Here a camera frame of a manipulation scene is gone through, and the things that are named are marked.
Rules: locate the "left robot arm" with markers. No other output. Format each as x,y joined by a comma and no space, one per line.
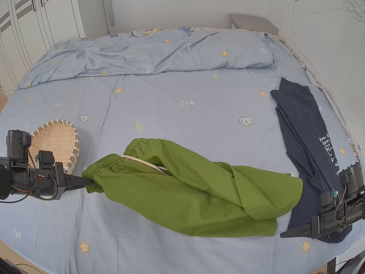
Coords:
18,147

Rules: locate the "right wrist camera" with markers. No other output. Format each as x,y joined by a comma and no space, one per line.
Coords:
328,200

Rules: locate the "round woven basket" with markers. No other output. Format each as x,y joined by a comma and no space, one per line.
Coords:
54,141

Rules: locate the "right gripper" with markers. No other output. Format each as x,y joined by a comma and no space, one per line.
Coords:
330,221

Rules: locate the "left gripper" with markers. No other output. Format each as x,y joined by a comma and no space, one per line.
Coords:
47,183

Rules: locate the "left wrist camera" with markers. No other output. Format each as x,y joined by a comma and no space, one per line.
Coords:
45,158

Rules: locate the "dark blue T-shirt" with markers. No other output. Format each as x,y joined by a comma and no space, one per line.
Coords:
302,118

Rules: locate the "grey bedside table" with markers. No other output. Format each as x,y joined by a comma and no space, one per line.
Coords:
251,21

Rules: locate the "pale blue quilt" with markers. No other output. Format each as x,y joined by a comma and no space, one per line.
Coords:
142,56

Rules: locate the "white wardrobe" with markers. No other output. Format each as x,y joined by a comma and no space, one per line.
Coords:
42,24

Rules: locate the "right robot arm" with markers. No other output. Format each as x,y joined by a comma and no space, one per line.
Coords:
353,178

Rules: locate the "bed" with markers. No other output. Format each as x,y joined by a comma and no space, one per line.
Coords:
199,96

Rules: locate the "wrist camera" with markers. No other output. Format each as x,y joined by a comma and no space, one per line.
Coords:
328,200
45,158

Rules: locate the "green shorts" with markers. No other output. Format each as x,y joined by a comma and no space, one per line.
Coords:
199,193

